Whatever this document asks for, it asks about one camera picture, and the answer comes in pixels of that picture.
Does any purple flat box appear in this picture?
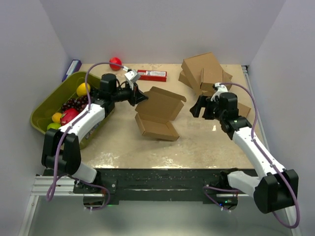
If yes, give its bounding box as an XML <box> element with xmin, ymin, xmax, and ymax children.
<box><xmin>62</xmin><ymin>59</ymin><xmax>82</xmax><ymax>82</ymax></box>

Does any yellow lemon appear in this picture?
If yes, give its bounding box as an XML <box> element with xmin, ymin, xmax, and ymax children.
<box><xmin>76</xmin><ymin>83</ymin><xmax>91</xmax><ymax>97</ymax></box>

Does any red dragon fruit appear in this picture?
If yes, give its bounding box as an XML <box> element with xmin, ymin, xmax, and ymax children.
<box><xmin>60</xmin><ymin>108</ymin><xmax>79</xmax><ymax>126</ymax></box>

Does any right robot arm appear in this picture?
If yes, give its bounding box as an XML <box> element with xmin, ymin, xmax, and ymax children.
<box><xmin>190</xmin><ymin>92</ymin><xmax>299</xmax><ymax>214</ymax></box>

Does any red rectangular carton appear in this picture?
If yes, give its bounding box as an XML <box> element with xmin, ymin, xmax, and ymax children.
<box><xmin>137</xmin><ymin>70</ymin><xmax>167</xmax><ymax>82</ymax></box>

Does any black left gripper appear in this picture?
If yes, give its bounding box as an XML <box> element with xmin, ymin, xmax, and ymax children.
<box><xmin>112</xmin><ymin>82</ymin><xmax>148</xmax><ymax>107</ymax></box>

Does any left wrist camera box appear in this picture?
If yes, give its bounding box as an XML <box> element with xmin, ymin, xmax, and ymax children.
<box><xmin>124</xmin><ymin>69</ymin><xmax>140</xmax><ymax>84</ymax></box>

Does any top small cardboard box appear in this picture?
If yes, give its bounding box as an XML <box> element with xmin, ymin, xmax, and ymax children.
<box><xmin>200</xmin><ymin>68</ymin><xmax>232</xmax><ymax>95</ymax></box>

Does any lone small cardboard box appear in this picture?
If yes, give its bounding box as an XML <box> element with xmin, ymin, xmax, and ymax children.
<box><xmin>238</xmin><ymin>102</ymin><xmax>251</xmax><ymax>118</ymax></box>

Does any olive green plastic bin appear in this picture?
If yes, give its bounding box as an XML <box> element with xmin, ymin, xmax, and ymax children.
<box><xmin>30</xmin><ymin>71</ymin><xmax>115</xmax><ymax>150</ymax></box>

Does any dark purple grape bunch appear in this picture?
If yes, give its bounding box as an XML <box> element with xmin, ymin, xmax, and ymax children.
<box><xmin>61</xmin><ymin>95</ymin><xmax>89</xmax><ymax>113</ymax></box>

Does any red apple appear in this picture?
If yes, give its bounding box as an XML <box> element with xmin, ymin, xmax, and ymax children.
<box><xmin>109</xmin><ymin>57</ymin><xmax>122</xmax><ymax>71</ymax></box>

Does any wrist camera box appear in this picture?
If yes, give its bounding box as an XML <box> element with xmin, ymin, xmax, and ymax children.
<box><xmin>211</xmin><ymin>83</ymin><xmax>228</xmax><ymax>102</ymax></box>
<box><xmin>124</xmin><ymin>69</ymin><xmax>140</xmax><ymax>84</ymax></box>

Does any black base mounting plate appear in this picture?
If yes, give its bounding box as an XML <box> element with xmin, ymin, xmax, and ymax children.
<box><xmin>44</xmin><ymin>167</ymin><xmax>248</xmax><ymax>206</ymax></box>

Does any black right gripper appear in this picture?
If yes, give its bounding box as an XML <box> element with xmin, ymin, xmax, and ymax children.
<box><xmin>189</xmin><ymin>95</ymin><xmax>225</xmax><ymax>121</ymax></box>

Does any large stacked cardboard box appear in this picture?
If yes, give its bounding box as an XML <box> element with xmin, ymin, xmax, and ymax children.
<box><xmin>181</xmin><ymin>52</ymin><xmax>223</xmax><ymax>86</ymax></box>

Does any green lime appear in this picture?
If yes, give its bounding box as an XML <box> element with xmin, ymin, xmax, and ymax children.
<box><xmin>47</xmin><ymin>122</ymin><xmax>61</xmax><ymax>130</ymax></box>

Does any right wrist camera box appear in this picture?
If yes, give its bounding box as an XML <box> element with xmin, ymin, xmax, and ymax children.
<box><xmin>211</xmin><ymin>83</ymin><xmax>228</xmax><ymax>102</ymax></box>

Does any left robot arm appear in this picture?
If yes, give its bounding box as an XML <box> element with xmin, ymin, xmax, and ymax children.
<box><xmin>41</xmin><ymin>70</ymin><xmax>148</xmax><ymax>193</ymax></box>

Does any small orange fruit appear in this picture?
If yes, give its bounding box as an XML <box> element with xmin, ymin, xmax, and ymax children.
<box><xmin>52</xmin><ymin>112</ymin><xmax>62</xmax><ymax>123</ymax></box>

